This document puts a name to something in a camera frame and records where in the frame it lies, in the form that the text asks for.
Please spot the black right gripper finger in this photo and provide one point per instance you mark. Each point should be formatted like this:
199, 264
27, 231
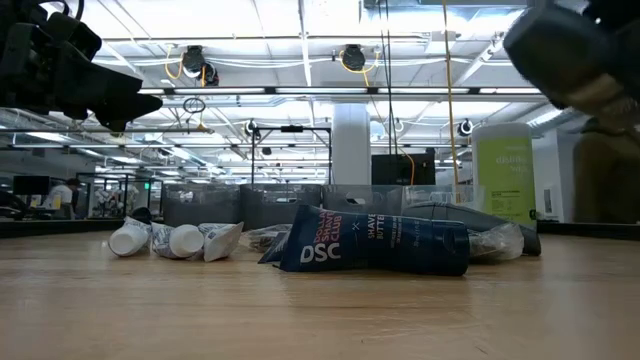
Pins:
565, 55

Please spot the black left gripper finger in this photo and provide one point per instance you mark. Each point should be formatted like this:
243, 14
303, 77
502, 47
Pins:
77, 37
115, 105

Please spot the white toothpaste tube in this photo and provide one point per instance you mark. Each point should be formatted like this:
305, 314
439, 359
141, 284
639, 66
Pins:
222, 242
127, 241
185, 241

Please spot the dark grey tube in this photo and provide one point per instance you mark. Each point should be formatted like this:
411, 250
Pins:
470, 215

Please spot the clear plastic bag dark contents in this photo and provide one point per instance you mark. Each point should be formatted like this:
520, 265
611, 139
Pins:
265, 237
495, 242

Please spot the navy DSC shave butter tube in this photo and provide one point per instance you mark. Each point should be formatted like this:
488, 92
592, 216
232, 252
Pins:
400, 245

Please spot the person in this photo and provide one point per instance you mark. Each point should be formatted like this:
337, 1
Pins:
605, 180
62, 197

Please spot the small black monitor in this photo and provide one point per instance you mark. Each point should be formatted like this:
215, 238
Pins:
30, 185

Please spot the clear plastic bin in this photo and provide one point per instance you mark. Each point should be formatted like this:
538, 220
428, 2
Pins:
440, 195

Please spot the white building column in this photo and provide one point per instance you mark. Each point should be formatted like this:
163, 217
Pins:
351, 145

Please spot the black rack frame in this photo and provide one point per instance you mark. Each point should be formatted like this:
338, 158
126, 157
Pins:
125, 176

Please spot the black metal frame stand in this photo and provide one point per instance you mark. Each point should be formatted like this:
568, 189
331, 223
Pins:
253, 155

